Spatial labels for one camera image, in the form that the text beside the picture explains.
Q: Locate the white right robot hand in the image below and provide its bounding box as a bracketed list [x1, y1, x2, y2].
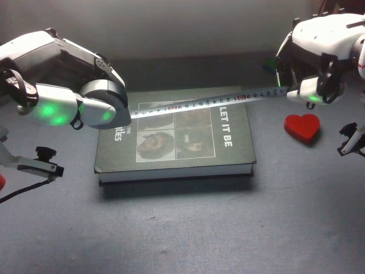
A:
[275, 13, 365, 111]

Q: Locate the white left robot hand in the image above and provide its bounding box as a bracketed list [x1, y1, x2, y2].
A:
[0, 27, 126, 131]

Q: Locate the grey tape measure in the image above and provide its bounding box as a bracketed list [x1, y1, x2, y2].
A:
[79, 79, 290, 126]

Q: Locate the black Let It Be book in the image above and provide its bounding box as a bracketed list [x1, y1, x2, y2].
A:
[94, 86, 257, 186]

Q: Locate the green and blue block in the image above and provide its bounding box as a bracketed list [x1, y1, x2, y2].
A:
[261, 57, 279, 72]

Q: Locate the red heart block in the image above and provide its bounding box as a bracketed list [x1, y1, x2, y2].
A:
[283, 113, 321, 145]

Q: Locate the grey table cloth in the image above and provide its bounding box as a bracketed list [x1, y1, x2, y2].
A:
[0, 54, 365, 274]

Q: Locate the brown wooden furniture frame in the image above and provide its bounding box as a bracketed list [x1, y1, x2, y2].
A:
[312, 0, 365, 18]

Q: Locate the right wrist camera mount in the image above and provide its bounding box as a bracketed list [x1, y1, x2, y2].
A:
[336, 122, 365, 158]

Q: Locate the black left camera cable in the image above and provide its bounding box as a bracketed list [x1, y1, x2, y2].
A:
[0, 178, 55, 204]

